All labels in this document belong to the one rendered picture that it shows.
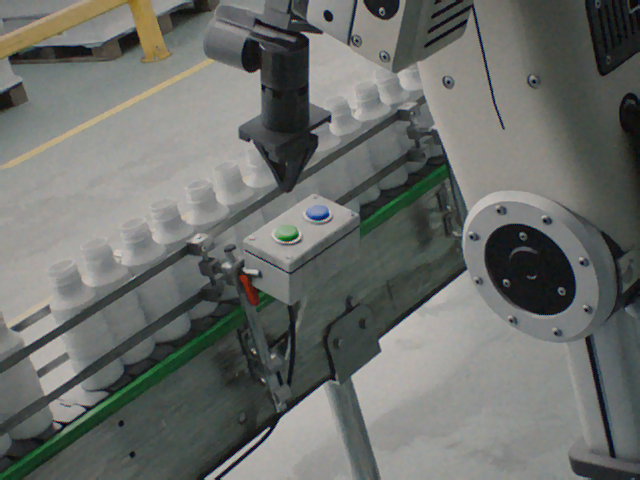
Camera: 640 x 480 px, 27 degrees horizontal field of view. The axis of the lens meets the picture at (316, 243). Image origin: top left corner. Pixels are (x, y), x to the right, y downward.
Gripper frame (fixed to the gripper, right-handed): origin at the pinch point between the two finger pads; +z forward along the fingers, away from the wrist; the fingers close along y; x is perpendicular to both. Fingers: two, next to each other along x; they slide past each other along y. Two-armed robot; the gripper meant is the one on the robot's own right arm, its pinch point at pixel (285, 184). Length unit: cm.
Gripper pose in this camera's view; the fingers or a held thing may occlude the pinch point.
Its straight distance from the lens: 164.3
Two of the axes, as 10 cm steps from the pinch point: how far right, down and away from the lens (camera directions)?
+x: 7.6, 3.8, -5.2
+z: 0.0, 8.1, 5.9
